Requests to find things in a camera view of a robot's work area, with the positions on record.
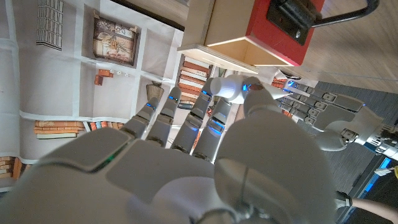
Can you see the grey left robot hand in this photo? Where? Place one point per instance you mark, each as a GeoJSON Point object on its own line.
{"type": "Point", "coordinates": [351, 115]}

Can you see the printed bookshelf backdrop cloth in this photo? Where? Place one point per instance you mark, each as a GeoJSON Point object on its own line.
{"type": "Point", "coordinates": [56, 81]}

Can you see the white red toothpaste tube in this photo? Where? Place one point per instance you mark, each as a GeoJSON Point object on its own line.
{"type": "Point", "coordinates": [227, 88]}

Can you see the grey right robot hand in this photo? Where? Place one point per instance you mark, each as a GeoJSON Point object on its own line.
{"type": "Point", "coordinates": [155, 180]}

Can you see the light wooden slotted box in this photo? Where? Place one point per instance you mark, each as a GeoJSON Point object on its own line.
{"type": "Point", "coordinates": [199, 28]}

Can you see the person in blue jeans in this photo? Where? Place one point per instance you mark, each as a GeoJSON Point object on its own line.
{"type": "Point", "coordinates": [376, 208]}

